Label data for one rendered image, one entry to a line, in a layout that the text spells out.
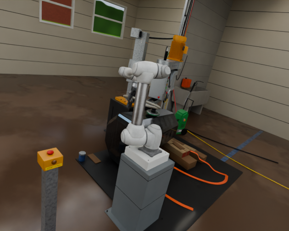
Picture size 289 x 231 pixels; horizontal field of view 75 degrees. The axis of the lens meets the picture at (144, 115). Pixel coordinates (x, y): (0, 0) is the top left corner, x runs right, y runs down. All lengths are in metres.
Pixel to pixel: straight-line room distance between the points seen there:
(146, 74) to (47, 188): 1.09
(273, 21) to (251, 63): 1.28
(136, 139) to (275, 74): 6.02
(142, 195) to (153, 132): 0.59
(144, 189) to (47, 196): 0.80
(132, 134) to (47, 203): 0.80
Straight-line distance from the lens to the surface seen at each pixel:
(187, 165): 3.40
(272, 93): 7.20
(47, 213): 1.66
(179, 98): 5.81
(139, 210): 2.02
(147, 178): 1.77
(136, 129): 1.66
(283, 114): 7.21
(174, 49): 3.45
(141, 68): 1.55
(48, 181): 1.46
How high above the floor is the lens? 1.84
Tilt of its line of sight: 20 degrees down
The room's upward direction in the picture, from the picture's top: 12 degrees clockwise
